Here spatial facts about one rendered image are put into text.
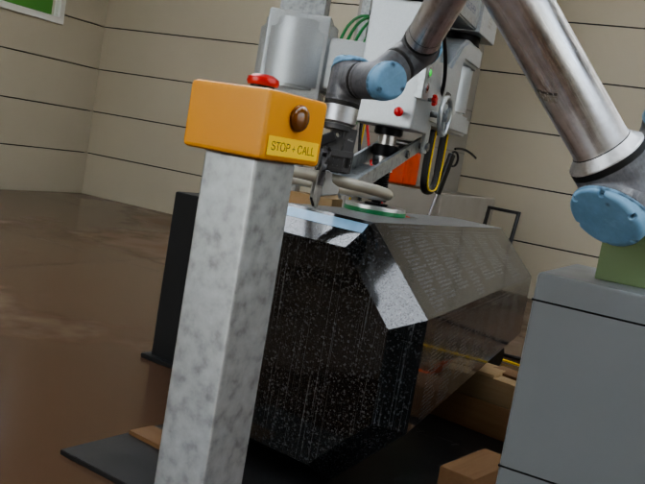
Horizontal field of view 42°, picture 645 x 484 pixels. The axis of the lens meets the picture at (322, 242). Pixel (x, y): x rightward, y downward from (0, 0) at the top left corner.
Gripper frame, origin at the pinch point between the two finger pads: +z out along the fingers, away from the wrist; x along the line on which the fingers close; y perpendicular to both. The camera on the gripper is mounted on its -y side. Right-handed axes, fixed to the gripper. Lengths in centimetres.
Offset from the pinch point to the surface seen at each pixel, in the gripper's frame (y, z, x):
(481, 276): 73, 13, 66
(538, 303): 44, 11, -45
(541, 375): 48, 25, -46
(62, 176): -173, 37, 809
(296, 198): 13, 1, 134
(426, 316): 43, 25, 21
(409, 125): 36, -31, 64
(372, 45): 20, -55, 71
